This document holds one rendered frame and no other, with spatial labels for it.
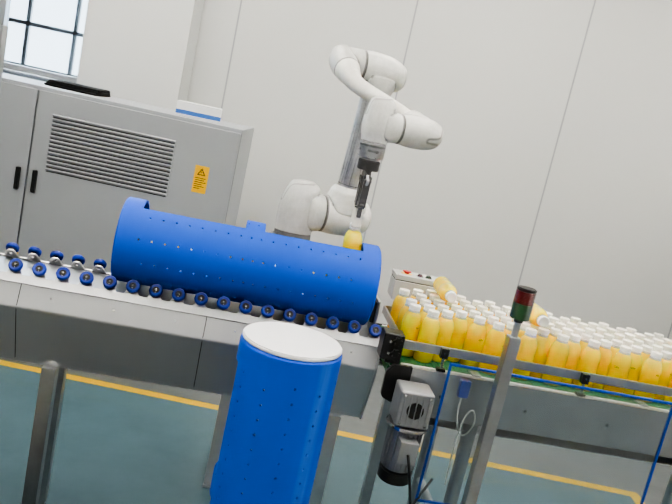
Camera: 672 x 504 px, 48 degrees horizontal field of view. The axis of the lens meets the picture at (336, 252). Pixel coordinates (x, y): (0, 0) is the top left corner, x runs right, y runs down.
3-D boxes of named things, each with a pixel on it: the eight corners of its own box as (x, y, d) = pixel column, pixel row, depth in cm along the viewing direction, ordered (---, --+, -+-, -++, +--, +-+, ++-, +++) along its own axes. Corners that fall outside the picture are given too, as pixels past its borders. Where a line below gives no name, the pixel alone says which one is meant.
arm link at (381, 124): (364, 141, 247) (400, 148, 252) (375, 94, 244) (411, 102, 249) (354, 137, 257) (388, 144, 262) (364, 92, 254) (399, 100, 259)
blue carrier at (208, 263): (121, 269, 270) (134, 191, 265) (357, 312, 281) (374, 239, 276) (105, 288, 242) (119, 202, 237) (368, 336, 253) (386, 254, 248)
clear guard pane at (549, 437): (417, 498, 254) (451, 365, 245) (630, 531, 264) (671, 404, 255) (417, 499, 253) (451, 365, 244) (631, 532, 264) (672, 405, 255)
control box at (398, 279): (386, 292, 301) (392, 267, 299) (434, 301, 304) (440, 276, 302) (390, 298, 291) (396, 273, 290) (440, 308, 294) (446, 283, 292)
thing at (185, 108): (176, 113, 417) (179, 99, 415) (220, 122, 421) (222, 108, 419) (174, 114, 405) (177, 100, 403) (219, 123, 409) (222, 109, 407)
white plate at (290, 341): (346, 336, 219) (345, 339, 219) (253, 314, 220) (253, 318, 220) (338, 366, 191) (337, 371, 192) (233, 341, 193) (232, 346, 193)
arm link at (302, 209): (269, 224, 317) (280, 173, 314) (310, 231, 324) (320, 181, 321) (279, 231, 302) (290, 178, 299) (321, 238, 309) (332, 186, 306)
